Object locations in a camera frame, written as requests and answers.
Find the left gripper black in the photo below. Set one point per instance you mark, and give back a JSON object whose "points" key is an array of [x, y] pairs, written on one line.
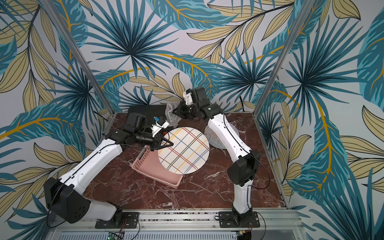
{"points": [[157, 141]]}

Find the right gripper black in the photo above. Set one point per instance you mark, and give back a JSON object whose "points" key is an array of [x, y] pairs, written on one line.
{"points": [[185, 109]]}

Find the grey microfibre cloth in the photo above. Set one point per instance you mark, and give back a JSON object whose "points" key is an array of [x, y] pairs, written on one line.
{"points": [[172, 118]]}

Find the white plaid striped plate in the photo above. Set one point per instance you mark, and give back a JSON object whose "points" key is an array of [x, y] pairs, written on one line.
{"points": [[190, 152]]}

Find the pink plastic basket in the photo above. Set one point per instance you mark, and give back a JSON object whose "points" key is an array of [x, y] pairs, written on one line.
{"points": [[148, 164]]}

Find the colourful squiggle pattern plate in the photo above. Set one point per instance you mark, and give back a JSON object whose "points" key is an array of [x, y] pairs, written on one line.
{"points": [[213, 138]]}

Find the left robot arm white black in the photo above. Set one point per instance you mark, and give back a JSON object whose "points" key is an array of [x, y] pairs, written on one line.
{"points": [[64, 195]]}

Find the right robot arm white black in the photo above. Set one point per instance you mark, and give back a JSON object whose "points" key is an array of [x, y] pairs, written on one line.
{"points": [[196, 105]]}

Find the black plastic tool case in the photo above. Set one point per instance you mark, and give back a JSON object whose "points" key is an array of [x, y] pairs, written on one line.
{"points": [[150, 111]]}

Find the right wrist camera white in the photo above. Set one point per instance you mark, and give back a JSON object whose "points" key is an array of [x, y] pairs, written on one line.
{"points": [[188, 98]]}

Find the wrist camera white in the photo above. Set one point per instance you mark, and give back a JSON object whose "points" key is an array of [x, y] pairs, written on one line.
{"points": [[160, 124], [188, 98]]}

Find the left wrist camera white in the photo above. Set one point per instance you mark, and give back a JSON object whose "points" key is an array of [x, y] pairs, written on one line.
{"points": [[160, 124]]}

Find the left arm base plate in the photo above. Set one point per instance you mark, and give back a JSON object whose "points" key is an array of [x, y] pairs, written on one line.
{"points": [[121, 220]]}

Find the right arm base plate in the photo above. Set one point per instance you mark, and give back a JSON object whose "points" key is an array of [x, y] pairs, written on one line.
{"points": [[231, 219]]}

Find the right aluminium frame post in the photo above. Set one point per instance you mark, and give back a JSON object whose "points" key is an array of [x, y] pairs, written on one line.
{"points": [[300, 20]]}

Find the aluminium frame post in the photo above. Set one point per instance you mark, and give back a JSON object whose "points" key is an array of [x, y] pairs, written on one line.
{"points": [[300, 20], [57, 20]]}

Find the left aluminium frame post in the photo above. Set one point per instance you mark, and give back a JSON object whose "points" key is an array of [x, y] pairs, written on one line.
{"points": [[57, 20]]}

